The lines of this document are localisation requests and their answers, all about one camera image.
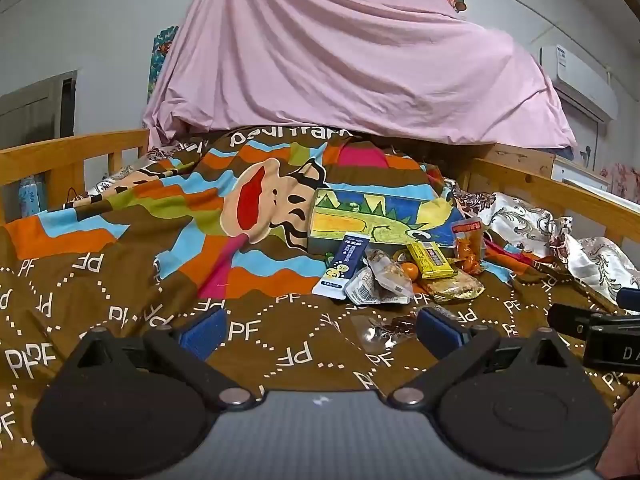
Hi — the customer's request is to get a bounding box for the person's right hand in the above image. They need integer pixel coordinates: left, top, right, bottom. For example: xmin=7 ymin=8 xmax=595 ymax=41
xmin=597 ymin=392 xmax=640 ymax=480

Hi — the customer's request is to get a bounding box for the clear candy wrapper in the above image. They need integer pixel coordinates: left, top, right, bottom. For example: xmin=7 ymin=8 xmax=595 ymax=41
xmin=352 ymin=310 xmax=418 ymax=353

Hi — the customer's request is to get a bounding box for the grey door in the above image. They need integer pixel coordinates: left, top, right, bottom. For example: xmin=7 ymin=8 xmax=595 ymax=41
xmin=0 ymin=71 xmax=78 ymax=151

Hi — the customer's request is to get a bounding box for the colourful drawn tin tray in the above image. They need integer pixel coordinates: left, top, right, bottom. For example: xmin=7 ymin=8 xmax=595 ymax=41
xmin=306 ymin=187 xmax=466 ymax=256

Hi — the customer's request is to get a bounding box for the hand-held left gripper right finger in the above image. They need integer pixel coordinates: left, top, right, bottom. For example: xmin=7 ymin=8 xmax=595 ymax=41
xmin=387 ymin=306 xmax=588 ymax=411

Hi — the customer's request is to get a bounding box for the golden rice crisp packet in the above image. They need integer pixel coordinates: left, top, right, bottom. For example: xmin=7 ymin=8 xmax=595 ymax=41
xmin=419 ymin=272 xmax=486 ymax=303

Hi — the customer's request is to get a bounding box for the wooden bed frame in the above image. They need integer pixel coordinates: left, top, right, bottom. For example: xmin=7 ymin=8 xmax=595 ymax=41
xmin=0 ymin=129 xmax=640 ymax=261

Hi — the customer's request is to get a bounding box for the yellow snack packet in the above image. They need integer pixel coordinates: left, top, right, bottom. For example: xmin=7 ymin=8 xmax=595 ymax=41
xmin=406 ymin=241 xmax=458 ymax=281

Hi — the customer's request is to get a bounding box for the floral curtain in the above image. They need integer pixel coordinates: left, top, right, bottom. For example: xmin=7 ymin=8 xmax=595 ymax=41
xmin=597 ymin=162 xmax=640 ymax=206

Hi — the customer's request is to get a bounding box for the clear granola bar packet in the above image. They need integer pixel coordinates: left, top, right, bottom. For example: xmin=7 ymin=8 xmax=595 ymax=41
xmin=364 ymin=246 xmax=415 ymax=297

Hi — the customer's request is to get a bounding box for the white snack packet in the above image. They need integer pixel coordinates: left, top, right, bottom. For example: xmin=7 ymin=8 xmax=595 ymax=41
xmin=345 ymin=265 xmax=413 ymax=307

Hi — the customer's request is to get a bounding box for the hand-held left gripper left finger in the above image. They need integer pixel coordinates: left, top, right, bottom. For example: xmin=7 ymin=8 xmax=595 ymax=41
xmin=60 ymin=306 xmax=257 ymax=411

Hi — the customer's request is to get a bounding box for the blue patterned bottle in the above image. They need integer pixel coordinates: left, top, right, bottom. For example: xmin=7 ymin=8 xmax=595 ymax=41
xmin=17 ymin=176 xmax=43 ymax=221

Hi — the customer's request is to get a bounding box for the dark blue sachet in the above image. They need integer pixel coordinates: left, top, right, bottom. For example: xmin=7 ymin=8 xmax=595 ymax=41
xmin=311 ymin=232 xmax=371 ymax=301

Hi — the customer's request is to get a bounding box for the black cord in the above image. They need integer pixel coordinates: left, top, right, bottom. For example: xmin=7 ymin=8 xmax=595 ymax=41
xmin=61 ymin=187 xmax=93 ymax=208

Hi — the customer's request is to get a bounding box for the white air conditioner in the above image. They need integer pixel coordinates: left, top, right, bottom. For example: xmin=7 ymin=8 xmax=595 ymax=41
xmin=539 ymin=45 xmax=620 ymax=122

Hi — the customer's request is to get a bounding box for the pink bed sheet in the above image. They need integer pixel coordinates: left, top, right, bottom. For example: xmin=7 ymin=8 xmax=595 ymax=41
xmin=141 ymin=0 xmax=578 ymax=151

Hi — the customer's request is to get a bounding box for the floral satin quilt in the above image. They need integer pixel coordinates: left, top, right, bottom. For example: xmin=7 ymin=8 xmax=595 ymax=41
xmin=442 ymin=177 xmax=640 ymax=306

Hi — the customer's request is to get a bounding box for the red orange snack packet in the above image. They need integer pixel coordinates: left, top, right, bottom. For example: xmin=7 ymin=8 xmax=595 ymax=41
xmin=451 ymin=219 xmax=487 ymax=276

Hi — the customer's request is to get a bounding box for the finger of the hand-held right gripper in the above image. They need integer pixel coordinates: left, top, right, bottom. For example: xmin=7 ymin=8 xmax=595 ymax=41
xmin=616 ymin=286 xmax=640 ymax=313
xmin=546 ymin=304 xmax=601 ymax=336

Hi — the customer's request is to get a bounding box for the cartoon printed blanket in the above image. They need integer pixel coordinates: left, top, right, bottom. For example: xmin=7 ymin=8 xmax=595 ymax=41
xmin=0 ymin=127 xmax=640 ymax=461

